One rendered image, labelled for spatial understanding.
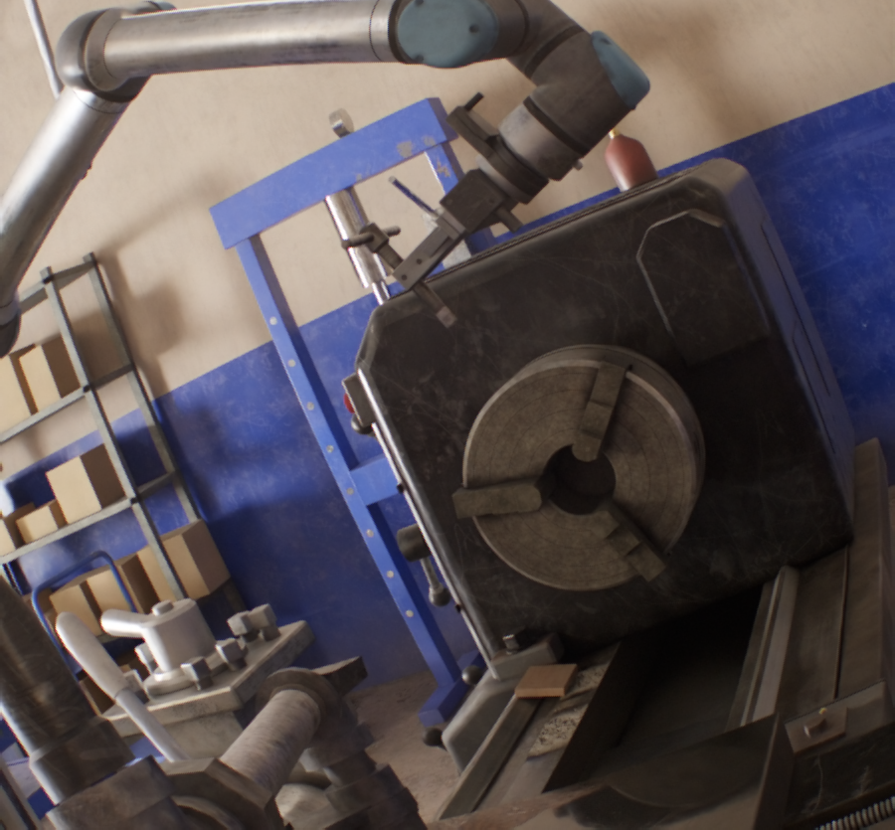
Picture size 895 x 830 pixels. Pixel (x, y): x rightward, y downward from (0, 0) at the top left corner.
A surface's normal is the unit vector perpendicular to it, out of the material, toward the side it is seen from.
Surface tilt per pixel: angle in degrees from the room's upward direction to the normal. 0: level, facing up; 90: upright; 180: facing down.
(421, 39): 92
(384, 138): 90
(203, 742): 90
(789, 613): 48
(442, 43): 92
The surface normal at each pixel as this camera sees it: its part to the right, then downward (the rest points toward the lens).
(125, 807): 0.32, -0.31
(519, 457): -0.25, 0.21
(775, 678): 0.38, -0.88
